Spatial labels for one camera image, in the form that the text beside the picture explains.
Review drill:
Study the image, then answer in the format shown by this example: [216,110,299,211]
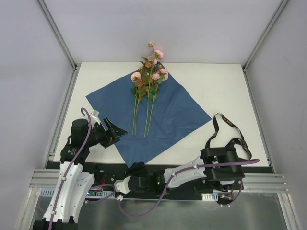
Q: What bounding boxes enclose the fake flower stem pink bloom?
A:
[131,72,144,135]

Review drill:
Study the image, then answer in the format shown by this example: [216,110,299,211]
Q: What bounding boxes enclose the fake flower stem orange blooms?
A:
[131,57,157,137]

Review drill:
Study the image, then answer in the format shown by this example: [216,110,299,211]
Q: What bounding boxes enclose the blue wrapping paper sheet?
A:
[82,63,211,166]

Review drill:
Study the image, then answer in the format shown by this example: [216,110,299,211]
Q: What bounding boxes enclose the fake flower stem pink roses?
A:
[144,42,168,137]

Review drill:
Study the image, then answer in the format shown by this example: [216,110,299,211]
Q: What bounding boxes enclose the black ribbon gold lettering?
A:
[205,112,252,160]

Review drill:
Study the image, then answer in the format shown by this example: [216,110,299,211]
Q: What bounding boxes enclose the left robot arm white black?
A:
[33,118,127,230]

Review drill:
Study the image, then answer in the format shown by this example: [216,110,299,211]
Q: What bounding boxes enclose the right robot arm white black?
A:
[114,147,245,194]

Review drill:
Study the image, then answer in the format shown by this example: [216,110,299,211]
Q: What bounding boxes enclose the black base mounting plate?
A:
[47,162,244,199]

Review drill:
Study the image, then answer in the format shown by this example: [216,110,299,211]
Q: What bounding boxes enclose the left aluminium frame post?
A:
[36,0,78,70]

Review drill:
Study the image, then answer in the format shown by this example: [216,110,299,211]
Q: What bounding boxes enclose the aluminium frame post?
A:
[36,0,78,70]
[242,0,290,73]

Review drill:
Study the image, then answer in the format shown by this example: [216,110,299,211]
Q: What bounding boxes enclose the right white cable duct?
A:
[201,192,218,202]

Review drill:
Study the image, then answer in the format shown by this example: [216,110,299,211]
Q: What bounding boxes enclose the white cable duct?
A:
[201,192,218,202]
[40,188,115,199]

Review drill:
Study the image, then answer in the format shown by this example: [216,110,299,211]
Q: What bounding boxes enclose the left white cable duct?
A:
[40,188,115,199]

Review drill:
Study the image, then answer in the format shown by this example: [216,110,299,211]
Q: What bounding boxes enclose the aluminium front rail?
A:
[30,169,288,192]

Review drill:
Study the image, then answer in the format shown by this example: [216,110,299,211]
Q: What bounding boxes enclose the right aluminium frame post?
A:
[242,0,290,73]

